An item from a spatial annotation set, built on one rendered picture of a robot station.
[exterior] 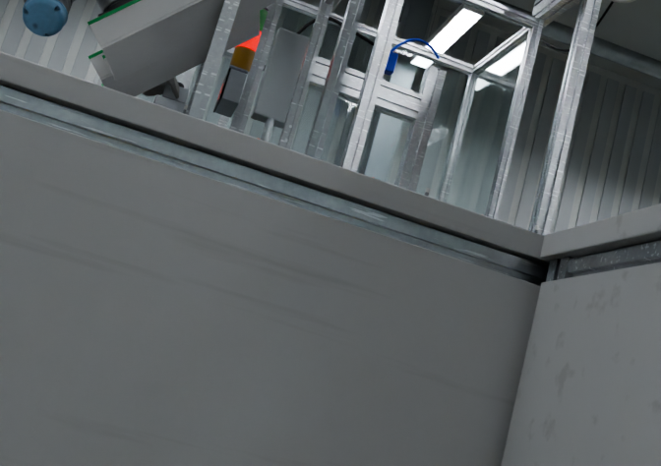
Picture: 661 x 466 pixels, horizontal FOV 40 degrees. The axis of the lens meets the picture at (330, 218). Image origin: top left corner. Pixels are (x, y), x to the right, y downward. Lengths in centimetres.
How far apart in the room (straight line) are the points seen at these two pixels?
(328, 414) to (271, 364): 8
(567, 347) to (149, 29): 73
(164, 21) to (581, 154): 1020
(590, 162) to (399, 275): 1039
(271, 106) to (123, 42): 157
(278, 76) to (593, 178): 872
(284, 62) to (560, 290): 200
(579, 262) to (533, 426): 19
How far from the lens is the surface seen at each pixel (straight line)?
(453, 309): 107
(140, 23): 133
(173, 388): 99
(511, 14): 305
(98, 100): 102
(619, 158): 1162
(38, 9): 175
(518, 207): 1087
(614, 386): 90
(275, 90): 289
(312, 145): 127
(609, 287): 96
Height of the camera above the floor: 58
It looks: 12 degrees up
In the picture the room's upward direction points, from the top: 16 degrees clockwise
